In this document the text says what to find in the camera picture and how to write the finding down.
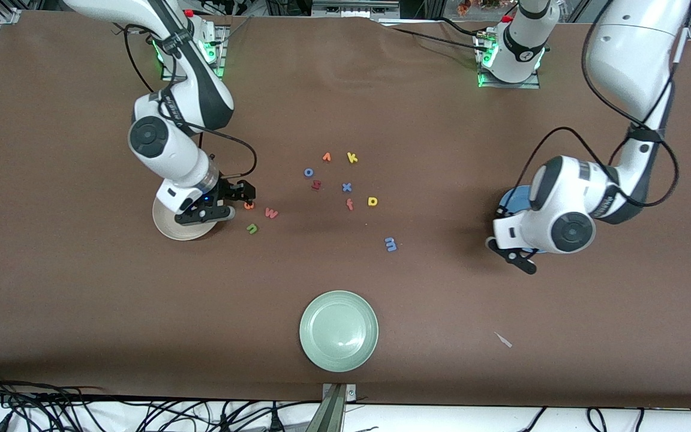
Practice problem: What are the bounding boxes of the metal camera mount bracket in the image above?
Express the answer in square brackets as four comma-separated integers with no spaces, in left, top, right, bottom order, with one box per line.
[320,383,358,432]

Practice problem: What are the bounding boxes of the beige round plate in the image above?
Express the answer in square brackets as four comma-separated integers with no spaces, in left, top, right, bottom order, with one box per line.
[152,193,233,242]

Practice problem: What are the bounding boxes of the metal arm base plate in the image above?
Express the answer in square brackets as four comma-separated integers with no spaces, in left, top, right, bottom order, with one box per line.
[161,24,227,82]
[476,33,542,89]

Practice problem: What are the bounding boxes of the brown table cover sheet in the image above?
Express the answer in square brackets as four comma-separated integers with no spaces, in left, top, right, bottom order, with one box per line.
[0,11,691,410]

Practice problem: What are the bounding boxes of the blue round plate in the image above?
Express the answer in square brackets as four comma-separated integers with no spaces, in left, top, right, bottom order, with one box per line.
[497,185,549,255]

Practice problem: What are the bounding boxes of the grey equipment box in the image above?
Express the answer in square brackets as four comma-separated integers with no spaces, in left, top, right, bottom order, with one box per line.
[311,0,401,20]

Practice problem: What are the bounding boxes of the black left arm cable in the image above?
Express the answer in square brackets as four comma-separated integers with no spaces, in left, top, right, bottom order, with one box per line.
[504,0,691,211]

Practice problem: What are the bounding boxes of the pale green round plate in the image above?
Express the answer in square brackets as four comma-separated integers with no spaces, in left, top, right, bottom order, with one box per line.
[299,290,379,373]

